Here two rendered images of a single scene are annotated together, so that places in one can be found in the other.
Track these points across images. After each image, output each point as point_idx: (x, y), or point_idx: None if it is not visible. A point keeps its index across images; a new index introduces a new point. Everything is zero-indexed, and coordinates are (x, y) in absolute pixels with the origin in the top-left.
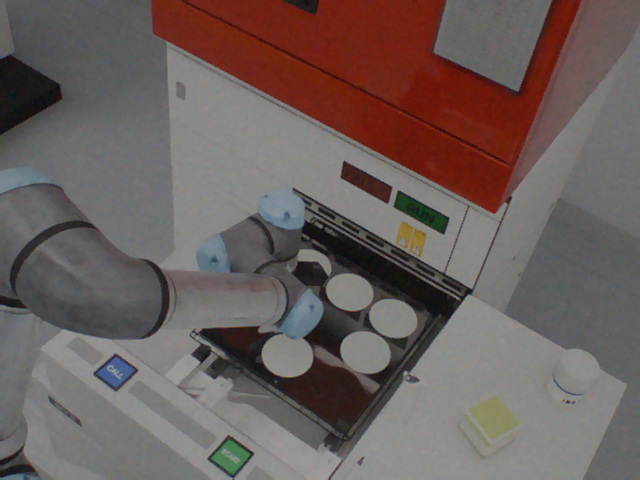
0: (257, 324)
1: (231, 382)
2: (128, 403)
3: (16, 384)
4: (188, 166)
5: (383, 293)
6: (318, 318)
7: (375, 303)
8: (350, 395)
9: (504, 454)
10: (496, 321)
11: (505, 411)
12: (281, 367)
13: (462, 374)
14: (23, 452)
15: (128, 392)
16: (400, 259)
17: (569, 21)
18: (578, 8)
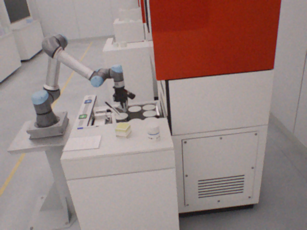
0: (83, 75)
1: (106, 115)
2: (83, 105)
3: (50, 72)
4: (158, 90)
5: (156, 116)
6: (98, 83)
7: (151, 117)
8: None
9: (122, 139)
10: (163, 123)
11: (126, 126)
12: (117, 117)
13: (139, 126)
14: (54, 93)
15: (85, 104)
16: (164, 108)
17: (151, 16)
18: (151, 12)
